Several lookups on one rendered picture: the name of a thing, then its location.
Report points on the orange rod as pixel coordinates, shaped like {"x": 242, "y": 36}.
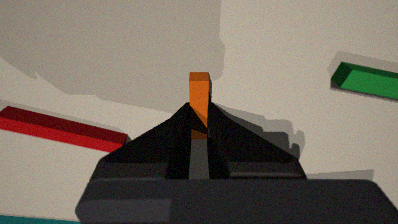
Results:
{"x": 199, "y": 92}

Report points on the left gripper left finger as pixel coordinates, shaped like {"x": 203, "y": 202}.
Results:
{"x": 161, "y": 151}

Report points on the red rod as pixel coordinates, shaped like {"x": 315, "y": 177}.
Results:
{"x": 61, "y": 130}

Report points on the turquoise rod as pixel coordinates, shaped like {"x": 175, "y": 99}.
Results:
{"x": 28, "y": 220}

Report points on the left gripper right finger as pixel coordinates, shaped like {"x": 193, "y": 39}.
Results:
{"x": 235, "y": 152}

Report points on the green rod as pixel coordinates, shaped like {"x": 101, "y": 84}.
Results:
{"x": 366, "y": 79}

